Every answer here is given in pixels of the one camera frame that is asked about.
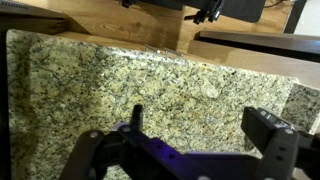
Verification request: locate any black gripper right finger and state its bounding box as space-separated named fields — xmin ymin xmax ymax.
xmin=240 ymin=106 xmax=320 ymax=180

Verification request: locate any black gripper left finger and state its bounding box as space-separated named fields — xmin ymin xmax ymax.
xmin=59 ymin=103 xmax=188 ymax=180

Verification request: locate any silver cabinet bar handle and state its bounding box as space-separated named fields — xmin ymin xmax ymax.
xmin=162 ymin=47 xmax=184 ymax=58
xmin=144 ymin=44 xmax=162 ymax=55

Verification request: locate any black camera stand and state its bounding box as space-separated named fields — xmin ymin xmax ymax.
xmin=118 ymin=0 xmax=268 ymax=25

